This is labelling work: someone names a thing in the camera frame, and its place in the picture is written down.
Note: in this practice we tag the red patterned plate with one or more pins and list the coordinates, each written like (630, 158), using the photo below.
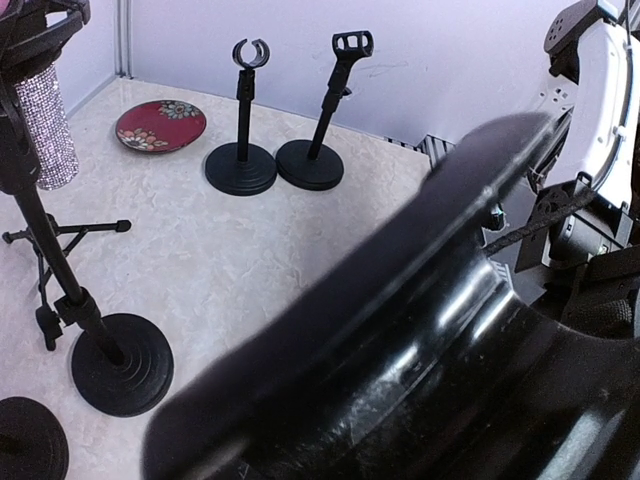
(160, 126)

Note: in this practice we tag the silver glitter microphone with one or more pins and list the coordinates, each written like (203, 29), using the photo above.
(44, 112)

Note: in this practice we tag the right aluminium frame post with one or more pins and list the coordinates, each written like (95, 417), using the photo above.
(123, 39)

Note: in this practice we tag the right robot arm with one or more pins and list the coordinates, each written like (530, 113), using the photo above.
(581, 240)

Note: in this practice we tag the black stand under pink microphone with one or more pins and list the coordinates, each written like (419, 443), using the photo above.
(122, 364)

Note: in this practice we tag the pink toy microphone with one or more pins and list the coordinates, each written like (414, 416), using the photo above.
(8, 7)

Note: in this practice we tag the black wireless microphone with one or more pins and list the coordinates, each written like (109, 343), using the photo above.
(414, 359)

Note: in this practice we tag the short black microphone stand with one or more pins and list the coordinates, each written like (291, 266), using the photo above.
(310, 164)

